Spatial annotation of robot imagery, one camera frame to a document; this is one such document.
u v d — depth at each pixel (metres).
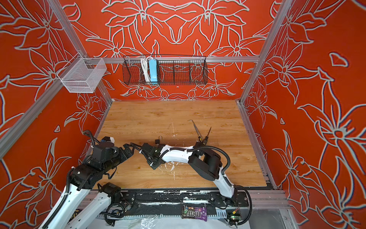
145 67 0.89
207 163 0.49
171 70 0.97
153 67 0.89
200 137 0.97
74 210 0.45
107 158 0.55
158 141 0.96
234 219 0.68
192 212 0.68
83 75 0.92
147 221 0.67
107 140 0.65
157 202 0.73
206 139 0.95
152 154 0.67
